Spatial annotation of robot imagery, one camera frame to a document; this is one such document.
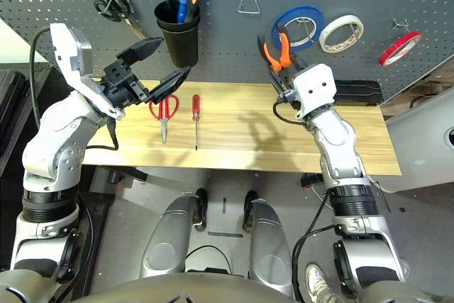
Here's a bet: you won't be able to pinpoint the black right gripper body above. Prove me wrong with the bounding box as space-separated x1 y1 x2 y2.
282 72 296 95

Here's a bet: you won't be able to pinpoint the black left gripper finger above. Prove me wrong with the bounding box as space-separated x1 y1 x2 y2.
116 37 163 67
150 66 193 104

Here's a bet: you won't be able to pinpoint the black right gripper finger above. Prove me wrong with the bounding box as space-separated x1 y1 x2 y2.
287 50 308 77
267 67 287 91

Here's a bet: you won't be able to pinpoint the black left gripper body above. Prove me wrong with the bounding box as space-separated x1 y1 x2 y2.
99 60 152 109

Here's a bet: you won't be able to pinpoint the orange black needle-nose pliers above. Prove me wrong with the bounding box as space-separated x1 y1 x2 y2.
258 31 297 86

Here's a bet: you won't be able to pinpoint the red handled screwdriver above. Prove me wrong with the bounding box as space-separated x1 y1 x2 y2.
192 94 201 150

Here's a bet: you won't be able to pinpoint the red handled scissors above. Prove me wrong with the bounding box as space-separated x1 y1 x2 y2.
148 94 180 145

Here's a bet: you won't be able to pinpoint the red tape roll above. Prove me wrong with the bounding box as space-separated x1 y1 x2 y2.
378 31 423 67

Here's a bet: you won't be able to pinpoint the dark grey pegboard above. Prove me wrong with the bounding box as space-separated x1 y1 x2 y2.
0 0 454 101

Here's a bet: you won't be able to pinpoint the silver pegboard hook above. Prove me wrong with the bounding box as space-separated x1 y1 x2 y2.
392 18 411 33

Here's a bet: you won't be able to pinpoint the silver tape hook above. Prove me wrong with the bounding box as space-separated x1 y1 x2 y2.
296 17 319 43

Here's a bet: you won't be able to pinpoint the black plastic cup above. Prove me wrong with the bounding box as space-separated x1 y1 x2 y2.
153 0 201 69

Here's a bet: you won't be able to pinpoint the blue tape roll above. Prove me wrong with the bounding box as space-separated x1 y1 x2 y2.
272 6 326 53

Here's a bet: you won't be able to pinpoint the white tape roll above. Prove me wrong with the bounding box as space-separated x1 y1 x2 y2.
318 14 365 55

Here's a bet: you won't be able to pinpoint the black flat tool case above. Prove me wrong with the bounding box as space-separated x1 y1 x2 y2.
333 79 383 107

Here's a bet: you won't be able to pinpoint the black ribbed plastic case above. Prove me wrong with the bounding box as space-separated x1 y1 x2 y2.
0 68 28 162

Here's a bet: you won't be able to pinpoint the light grey cabinet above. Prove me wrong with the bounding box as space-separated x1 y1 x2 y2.
384 87 454 194

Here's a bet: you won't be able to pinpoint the black equipment cart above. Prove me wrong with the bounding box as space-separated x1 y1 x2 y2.
0 61 50 268

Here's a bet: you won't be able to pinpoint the silver left robot leg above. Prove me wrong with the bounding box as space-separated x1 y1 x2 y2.
138 189 209 279

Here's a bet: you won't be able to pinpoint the silver robot leg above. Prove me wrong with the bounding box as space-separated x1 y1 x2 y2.
138 189 209 279
241 190 294 299

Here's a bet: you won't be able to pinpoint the silver right robot leg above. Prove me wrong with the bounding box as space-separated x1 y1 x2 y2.
241 190 294 299

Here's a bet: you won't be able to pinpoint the white sneaker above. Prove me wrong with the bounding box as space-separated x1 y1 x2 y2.
305 263 329 300

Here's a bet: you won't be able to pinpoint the olive grey robot torso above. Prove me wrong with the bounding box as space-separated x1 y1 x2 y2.
70 271 299 303

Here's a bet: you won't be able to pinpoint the camouflage trouser leg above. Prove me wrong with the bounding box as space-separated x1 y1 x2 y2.
315 281 347 303

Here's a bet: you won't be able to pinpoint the black handled scissors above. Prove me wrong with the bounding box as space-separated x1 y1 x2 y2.
94 0 148 40

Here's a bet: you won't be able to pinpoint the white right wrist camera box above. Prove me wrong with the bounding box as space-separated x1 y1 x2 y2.
291 63 337 119

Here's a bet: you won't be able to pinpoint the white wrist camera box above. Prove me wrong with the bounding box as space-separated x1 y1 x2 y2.
49 23 125 121
291 63 337 119

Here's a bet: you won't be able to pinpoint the blue handled screwdriver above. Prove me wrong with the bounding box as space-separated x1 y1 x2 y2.
177 0 191 23

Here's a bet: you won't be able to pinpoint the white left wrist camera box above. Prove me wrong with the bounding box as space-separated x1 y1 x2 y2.
49 23 125 121

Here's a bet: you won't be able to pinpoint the silver wire pliers holder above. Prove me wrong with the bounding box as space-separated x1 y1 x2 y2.
238 0 260 15

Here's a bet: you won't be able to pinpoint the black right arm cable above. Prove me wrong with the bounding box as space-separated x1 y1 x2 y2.
272 99 337 303

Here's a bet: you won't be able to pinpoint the black floor cable loop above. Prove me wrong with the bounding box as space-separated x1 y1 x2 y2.
184 244 236 275

